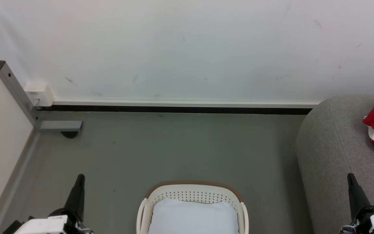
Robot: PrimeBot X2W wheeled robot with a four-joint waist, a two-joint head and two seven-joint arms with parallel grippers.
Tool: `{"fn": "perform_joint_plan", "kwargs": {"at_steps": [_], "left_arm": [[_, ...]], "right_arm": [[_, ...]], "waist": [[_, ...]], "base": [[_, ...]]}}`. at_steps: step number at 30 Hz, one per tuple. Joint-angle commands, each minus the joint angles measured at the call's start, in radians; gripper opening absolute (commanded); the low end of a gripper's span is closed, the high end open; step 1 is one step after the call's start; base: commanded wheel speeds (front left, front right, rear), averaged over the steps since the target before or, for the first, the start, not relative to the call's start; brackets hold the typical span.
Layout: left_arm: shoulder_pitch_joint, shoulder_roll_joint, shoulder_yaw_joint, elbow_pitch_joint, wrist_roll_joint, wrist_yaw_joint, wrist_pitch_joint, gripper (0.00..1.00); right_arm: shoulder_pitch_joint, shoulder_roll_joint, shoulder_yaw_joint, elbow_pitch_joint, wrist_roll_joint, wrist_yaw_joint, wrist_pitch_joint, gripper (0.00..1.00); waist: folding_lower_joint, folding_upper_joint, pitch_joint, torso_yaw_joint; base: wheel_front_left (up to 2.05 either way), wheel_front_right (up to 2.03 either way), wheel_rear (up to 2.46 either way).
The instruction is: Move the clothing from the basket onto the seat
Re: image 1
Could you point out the grey metal frame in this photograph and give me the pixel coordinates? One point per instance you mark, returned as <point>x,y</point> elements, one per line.
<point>15,87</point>

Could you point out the white wall socket box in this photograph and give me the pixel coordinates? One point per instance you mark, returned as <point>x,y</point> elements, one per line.
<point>39,93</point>

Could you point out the grey fabric sofa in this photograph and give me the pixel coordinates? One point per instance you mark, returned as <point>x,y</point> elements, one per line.
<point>330,156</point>

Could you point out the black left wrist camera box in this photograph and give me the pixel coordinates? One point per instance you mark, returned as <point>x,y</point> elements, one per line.
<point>11,228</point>

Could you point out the white cloth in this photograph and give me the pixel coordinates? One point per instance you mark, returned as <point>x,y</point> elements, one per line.
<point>193,217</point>

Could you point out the white laundry basket brown rim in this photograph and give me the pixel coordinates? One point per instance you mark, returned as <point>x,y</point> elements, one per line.
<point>190,194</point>

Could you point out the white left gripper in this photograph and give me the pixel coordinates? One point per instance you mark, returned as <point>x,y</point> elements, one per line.
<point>44,225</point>

